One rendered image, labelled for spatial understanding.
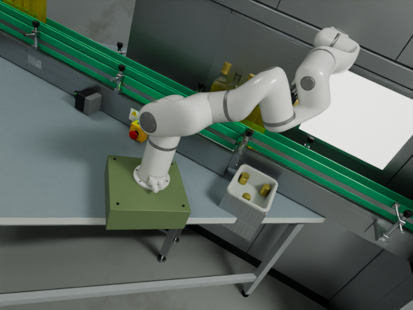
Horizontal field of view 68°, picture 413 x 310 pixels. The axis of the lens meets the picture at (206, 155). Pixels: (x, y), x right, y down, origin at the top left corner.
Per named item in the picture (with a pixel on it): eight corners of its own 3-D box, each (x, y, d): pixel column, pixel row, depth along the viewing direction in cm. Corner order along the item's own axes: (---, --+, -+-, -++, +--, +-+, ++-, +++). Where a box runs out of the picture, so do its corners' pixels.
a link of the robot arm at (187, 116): (239, 119, 86) (214, 137, 73) (171, 123, 98) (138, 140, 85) (234, 85, 83) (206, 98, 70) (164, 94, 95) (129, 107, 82)
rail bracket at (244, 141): (248, 146, 134) (260, 122, 127) (236, 163, 121) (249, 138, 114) (242, 143, 135) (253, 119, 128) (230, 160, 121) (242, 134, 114)
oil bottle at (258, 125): (258, 143, 140) (279, 103, 128) (255, 149, 135) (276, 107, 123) (247, 138, 141) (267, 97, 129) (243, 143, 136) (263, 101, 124)
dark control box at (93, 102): (100, 111, 143) (102, 95, 138) (88, 116, 136) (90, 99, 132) (85, 103, 144) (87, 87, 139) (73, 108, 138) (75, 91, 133)
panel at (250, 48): (383, 171, 136) (439, 105, 117) (383, 174, 134) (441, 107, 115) (206, 83, 150) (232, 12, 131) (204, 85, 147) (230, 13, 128)
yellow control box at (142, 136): (149, 138, 139) (153, 124, 135) (140, 144, 133) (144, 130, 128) (136, 130, 140) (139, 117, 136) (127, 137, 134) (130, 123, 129)
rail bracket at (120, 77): (123, 94, 136) (128, 66, 129) (112, 99, 130) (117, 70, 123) (115, 90, 137) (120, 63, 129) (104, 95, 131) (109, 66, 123)
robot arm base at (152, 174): (176, 196, 102) (189, 161, 93) (138, 197, 96) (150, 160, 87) (164, 165, 112) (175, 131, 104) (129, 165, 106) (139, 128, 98)
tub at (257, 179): (270, 195, 133) (279, 181, 128) (258, 228, 115) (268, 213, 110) (235, 176, 136) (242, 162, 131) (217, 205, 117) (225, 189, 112)
